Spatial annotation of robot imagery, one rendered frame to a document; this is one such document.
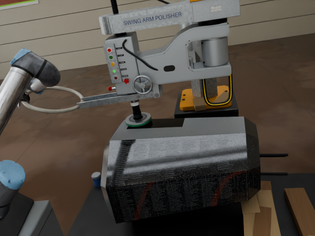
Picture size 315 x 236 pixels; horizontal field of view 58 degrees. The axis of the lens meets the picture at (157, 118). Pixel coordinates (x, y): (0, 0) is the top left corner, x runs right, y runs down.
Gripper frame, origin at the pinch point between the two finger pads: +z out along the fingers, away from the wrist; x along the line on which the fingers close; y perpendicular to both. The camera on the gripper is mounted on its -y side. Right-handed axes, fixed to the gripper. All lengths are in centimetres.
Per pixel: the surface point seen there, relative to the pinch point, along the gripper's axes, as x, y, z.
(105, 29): 55, 28, -71
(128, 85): 71, 39, -33
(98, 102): 54, 24, -13
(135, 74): 75, 41, -43
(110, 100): 62, 29, -17
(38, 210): 3, 98, 15
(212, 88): 169, 16, -17
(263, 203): 163, 118, 35
